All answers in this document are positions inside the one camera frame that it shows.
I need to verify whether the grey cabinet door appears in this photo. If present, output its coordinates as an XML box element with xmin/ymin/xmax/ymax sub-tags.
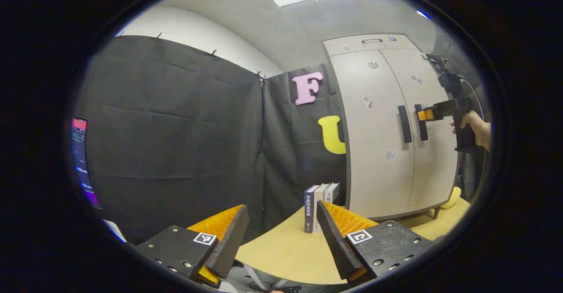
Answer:
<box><xmin>330</xmin><ymin>49</ymin><xmax>416</xmax><ymax>219</ymax></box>
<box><xmin>380</xmin><ymin>48</ymin><xmax>460</xmax><ymax>214</ymax></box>

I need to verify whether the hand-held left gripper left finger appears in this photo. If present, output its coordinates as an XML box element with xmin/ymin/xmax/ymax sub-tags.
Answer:
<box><xmin>134</xmin><ymin>204</ymin><xmax>250</xmax><ymax>288</ymax></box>

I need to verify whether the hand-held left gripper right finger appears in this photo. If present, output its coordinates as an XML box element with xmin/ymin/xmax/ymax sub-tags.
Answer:
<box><xmin>316</xmin><ymin>201</ymin><xmax>434</xmax><ymax>285</ymax></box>

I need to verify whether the person's grey clothing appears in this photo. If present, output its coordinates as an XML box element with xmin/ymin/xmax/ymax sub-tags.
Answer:
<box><xmin>219</xmin><ymin>260</ymin><xmax>348</xmax><ymax>293</ymax></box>

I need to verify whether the yellow round sponge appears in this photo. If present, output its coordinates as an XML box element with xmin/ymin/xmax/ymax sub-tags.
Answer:
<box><xmin>441</xmin><ymin>187</ymin><xmax>462</xmax><ymax>209</ymax></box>

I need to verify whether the computer monitor screen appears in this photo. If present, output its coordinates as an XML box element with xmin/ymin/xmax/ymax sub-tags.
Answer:
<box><xmin>71</xmin><ymin>116</ymin><xmax>102</xmax><ymax>210</ymax></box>

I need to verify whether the grey double-door shoe cabinet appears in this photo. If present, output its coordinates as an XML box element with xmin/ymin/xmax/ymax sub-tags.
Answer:
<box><xmin>322</xmin><ymin>33</ymin><xmax>462</xmax><ymax>221</ymax></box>

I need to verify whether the black backdrop cloth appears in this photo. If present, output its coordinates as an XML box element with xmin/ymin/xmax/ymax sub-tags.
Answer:
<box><xmin>73</xmin><ymin>35</ymin><xmax>490</xmax><ymax>245</ymax></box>

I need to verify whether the dark blue book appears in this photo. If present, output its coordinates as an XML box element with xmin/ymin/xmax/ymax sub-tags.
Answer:
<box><xmin>304</xmin><ymin>185</ymin><xmax>320</xmax><ymax>234</ymax></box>

